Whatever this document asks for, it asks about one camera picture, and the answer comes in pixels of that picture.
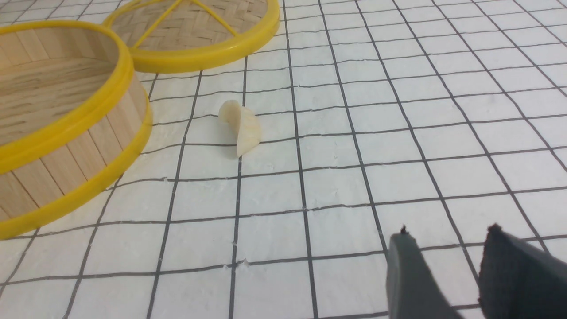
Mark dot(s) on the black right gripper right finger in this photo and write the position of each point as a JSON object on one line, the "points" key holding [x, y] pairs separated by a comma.
{"points": [[519, 281]]}

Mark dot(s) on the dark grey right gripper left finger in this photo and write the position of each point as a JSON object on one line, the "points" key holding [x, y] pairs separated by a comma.
{"points": [[412, 291]]}

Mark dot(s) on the white dumpling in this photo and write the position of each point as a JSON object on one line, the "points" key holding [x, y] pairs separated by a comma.
{"points": [[244, 124]]}

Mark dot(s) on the woven bamboo steamer lid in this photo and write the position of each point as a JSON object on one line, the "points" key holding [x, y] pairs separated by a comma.
{"points": [[180, 36]]}

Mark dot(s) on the bamboo steamer tray yellow rim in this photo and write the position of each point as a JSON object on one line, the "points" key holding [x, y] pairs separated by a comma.
{"points": [[74, 117]]}

